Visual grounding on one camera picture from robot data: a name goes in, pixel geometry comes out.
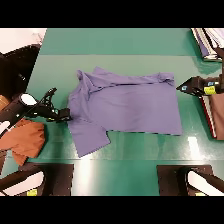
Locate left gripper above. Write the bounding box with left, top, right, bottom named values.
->
left=56, top=107, right=72, bottom=124

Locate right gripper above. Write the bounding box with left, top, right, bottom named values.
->
left=185, top=76, right=206, bottom=98

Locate purple T-shirt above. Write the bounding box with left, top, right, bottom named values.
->
left=67, top=66, right=184, bottom=158

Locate red garment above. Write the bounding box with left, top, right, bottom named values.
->
left=199, top=95, right=218, bottom=140

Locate brown garment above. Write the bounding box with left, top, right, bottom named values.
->
left=209, top=93, right=224, bottom=141

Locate orange garment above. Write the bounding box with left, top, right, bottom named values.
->
left=0, top=118, right=47, bottom=167

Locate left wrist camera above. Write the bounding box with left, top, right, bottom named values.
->
left=34, top=87, right=58, bottom=113

